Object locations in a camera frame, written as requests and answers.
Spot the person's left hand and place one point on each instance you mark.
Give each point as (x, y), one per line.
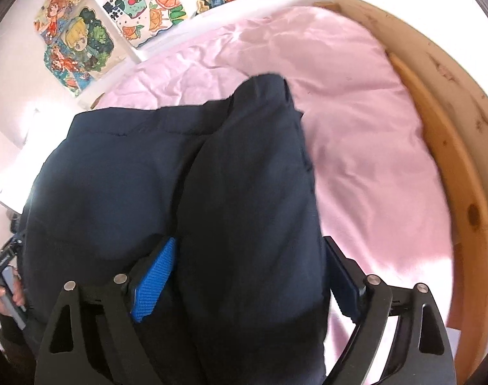
(5, 302)

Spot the wooden bed frame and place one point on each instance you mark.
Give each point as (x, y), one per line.
(460, 136)

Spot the pink bed sheet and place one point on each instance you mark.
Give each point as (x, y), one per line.
(368, 148)

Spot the white fruit pattern wall poster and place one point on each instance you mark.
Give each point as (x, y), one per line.
(143, 8)

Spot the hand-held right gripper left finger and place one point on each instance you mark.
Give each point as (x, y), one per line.
(155, 280)

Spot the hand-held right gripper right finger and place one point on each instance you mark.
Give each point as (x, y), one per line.
(342, 284)

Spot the cartoon girl wall poster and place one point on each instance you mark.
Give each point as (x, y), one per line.
(79, 48)

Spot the white flat object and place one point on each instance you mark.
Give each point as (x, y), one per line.
(15, 200)

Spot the black puffer jacket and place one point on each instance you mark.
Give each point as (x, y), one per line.
(228, 192)

